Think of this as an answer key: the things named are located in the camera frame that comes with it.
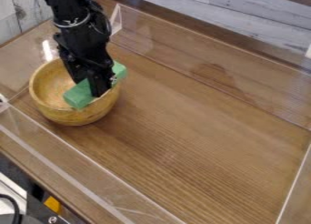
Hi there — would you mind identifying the yellow black device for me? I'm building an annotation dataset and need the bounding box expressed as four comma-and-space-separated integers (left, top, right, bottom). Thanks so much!
25, 196, 71, 224

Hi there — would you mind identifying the green rectangular block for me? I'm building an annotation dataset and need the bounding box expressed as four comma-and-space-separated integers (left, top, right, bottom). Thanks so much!
63, 62, 128, 109

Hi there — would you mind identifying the clear acrylic front barrier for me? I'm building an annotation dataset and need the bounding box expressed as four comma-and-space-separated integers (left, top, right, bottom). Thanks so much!
0, 102, 186, 224

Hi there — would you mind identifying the clear acrylic corner bracket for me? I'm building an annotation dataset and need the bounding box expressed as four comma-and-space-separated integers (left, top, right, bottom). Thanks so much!
109, 4, 123, 35

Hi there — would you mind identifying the black cable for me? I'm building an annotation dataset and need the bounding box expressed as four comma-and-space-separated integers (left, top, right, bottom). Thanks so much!
0, 193, 21, 224

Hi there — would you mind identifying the brown wooden bowl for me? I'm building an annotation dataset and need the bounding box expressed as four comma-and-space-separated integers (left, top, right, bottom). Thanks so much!
29, 58, 122, 126

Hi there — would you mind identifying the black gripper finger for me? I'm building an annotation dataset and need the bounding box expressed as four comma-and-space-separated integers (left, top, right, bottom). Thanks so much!
87, 68, 115, 97
61, 56, 88, 84

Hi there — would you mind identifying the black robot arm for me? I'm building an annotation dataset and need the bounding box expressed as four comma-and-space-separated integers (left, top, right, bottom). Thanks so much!
44, 0, 115, 97

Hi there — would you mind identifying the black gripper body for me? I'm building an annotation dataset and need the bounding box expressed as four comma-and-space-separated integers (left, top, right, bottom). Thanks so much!
53, 16, 115, 71

